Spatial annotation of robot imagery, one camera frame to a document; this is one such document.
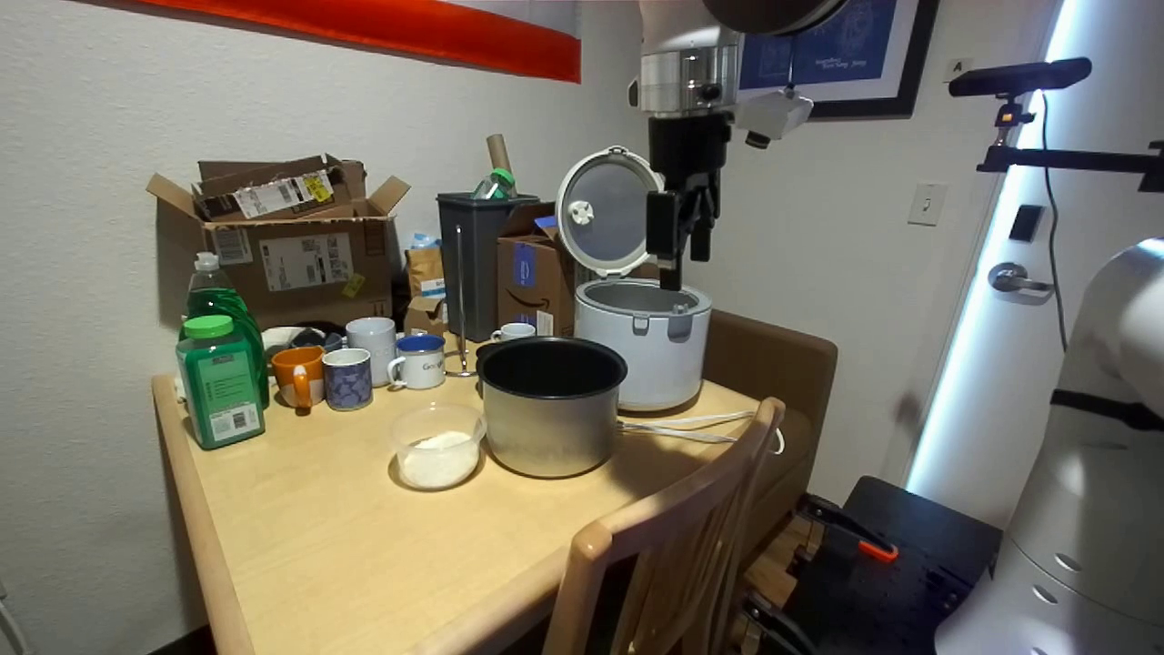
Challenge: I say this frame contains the silver door handle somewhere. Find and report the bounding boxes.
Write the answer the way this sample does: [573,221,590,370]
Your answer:
[984,258,1058,302]

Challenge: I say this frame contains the metal pot black interior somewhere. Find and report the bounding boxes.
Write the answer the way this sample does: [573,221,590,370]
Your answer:
[474,336,632,483]

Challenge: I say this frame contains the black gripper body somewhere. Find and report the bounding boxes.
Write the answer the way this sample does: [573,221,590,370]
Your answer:
[647,109,739,238]

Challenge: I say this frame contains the white rice cooker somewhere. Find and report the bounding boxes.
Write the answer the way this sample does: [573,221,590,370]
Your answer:
[551,147,716,417]

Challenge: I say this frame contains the blue patterned mug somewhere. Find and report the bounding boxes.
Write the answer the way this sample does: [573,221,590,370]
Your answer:
[317,347,377,416]

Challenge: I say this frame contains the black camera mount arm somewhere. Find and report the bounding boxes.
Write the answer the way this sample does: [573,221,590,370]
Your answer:
[971,95,1164,195]

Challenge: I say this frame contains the red wall banner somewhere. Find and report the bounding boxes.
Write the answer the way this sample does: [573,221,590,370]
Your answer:
[77,0,584,87]

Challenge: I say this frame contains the framed blue picture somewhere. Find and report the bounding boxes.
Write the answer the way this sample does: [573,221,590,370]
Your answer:
[722,0,944,125]

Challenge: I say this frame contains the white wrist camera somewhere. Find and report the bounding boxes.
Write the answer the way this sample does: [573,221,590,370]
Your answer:
[731,87,817,154]

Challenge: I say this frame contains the orange handled clamp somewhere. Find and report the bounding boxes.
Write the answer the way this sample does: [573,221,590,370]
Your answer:
[796,486,906,570]

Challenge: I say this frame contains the open cardboard box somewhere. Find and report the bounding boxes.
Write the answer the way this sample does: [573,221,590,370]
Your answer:
[140,150,415,332]

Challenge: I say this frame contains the white power cable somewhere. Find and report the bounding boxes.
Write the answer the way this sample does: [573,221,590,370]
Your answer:
[613,408,763,449]

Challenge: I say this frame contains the black door keypad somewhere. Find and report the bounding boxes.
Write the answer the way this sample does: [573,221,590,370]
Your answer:
[1002,200,1048,247]

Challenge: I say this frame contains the black camera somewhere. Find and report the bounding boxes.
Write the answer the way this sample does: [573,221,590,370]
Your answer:
[944,53,1094,101]

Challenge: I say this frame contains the light wooden chair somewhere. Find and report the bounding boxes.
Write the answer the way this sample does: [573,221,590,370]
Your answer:
[539,394,790,655]

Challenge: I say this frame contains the small tan carton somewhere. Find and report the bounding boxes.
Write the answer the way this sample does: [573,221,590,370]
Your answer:
[402,233,449,340]

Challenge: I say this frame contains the green round bottle white cap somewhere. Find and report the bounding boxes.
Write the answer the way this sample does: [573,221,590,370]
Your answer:
[181,247,272,411]

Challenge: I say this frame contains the dark brown wooden chair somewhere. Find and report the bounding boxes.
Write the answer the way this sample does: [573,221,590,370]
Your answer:
[698,304,839,576]

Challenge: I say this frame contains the black trash bin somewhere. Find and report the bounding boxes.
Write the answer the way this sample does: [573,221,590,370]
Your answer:
[434,190,546,347]

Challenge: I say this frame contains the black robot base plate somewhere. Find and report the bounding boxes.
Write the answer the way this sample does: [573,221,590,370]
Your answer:
[774,474,1008,655]

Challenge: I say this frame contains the brown shipping box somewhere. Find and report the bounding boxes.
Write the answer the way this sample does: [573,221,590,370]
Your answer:
[495,210,580,343]

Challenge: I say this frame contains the white mug blue rim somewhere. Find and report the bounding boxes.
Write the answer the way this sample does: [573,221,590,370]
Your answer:
[386,332,449,394]

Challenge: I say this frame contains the orange mug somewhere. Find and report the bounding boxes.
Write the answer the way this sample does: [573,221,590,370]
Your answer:
[266,343,331,417]

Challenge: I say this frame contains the white rice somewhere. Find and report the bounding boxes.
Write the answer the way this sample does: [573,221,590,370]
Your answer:
[396,429,485,491]

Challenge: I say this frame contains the white light switch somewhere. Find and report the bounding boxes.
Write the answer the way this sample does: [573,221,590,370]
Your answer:
[906,177,950,228]

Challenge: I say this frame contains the cardboard tube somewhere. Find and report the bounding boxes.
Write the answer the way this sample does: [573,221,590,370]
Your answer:
[485,132,516,177]

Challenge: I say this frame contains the tall white mug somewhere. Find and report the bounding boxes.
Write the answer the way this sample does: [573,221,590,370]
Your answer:
[341,312,402,389]

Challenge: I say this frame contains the green square soap bottle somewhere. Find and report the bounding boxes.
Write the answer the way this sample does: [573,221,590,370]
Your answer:
[174,312,270,454]

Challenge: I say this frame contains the small white cup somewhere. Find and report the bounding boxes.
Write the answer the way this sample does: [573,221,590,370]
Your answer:
[487,315,540,347]

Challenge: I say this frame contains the green bottle in bin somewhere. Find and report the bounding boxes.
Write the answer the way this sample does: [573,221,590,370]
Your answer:
[469,162,525,206]

